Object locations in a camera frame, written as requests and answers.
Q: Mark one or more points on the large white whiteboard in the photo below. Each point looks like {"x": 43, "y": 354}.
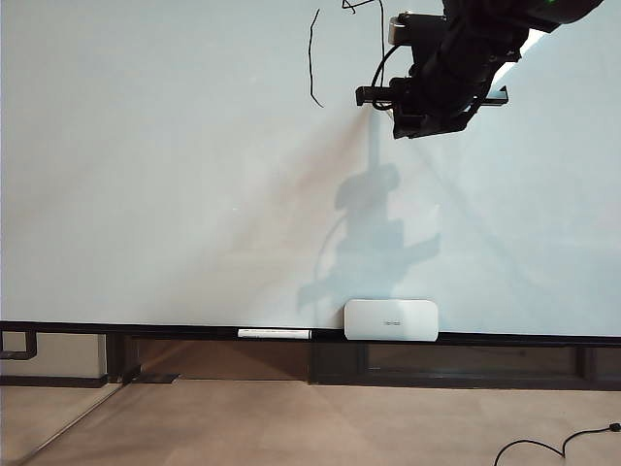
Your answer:
{"x": 194, "y": 218}

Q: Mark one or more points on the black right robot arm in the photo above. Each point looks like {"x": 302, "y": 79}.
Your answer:
{"x": 485, "y": 39}

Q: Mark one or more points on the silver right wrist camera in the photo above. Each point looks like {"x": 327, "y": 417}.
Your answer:
{"x": 412, "y": 24}

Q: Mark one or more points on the black baseboard strip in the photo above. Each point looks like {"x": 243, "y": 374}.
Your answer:
{"x": 48, "y": 382}

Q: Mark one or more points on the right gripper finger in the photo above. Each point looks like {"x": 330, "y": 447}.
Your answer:
{"x": 448, "y": 122}
{"x": 411, "y": 125}

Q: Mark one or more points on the white marker with black cap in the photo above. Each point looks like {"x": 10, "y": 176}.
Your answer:
{"x": 271, "y": 334}

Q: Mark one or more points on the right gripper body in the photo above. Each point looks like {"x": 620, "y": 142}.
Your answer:
{"x": 373, "y": 95}

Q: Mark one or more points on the black floor base plate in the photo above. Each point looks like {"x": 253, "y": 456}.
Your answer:
{"x": 157, "y": 378}

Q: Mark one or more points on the black whiteboard tray ledge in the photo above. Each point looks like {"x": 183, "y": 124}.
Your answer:
{"x": 145, "y": 330}

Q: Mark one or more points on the black pipe bracket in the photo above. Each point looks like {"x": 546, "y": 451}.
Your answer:
{"x": 32, "y": 345}

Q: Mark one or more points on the white whiteboard eraser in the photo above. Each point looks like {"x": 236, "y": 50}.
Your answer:
{"x": 388, "y": 320}

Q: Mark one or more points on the thin grey floor strip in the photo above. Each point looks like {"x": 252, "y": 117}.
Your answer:
{"x": 73, "y": 421}

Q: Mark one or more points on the black stand post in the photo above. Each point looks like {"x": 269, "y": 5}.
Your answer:
{"x": 116, "y": 359}

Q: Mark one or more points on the black lower stand frame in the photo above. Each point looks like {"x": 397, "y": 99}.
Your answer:
{"x": 335, "y": 364}

